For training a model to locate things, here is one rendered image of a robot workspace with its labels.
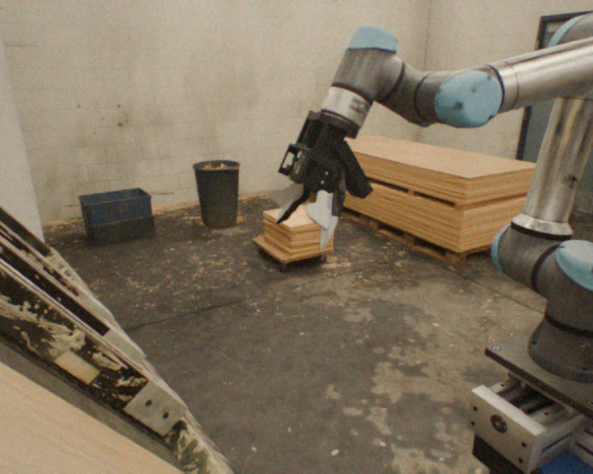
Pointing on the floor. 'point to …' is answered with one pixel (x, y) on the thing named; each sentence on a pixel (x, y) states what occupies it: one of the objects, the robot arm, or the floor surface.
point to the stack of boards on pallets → (437, 195)
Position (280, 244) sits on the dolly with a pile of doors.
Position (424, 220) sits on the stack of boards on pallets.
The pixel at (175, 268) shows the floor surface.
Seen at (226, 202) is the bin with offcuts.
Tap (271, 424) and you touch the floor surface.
